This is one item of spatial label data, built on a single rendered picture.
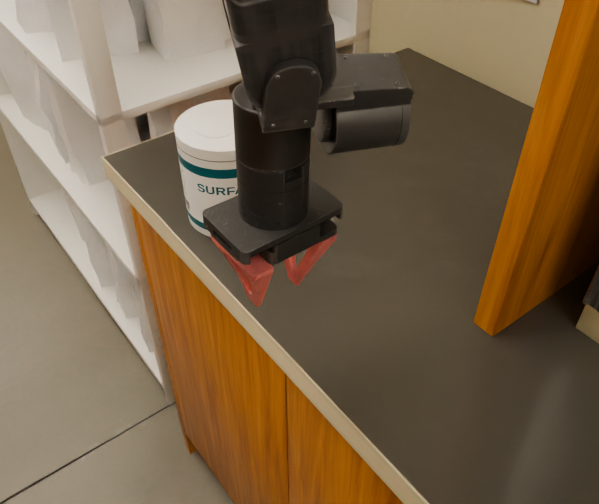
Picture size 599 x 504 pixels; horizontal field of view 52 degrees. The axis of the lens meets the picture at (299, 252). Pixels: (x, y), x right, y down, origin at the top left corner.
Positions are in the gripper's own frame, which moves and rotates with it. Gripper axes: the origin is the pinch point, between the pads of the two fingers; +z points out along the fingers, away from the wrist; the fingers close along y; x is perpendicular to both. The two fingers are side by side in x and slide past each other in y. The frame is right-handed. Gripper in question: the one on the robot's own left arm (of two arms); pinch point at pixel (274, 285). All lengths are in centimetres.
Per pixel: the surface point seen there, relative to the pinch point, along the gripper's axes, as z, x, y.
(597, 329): 13.4, -17.3, 33.4
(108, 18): 11, 91, 24
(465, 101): 16, 30, 66
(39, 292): 112, 134, -2
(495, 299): 10.0, -8.7, 24.4
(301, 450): 41.1, 3.4, 6.8
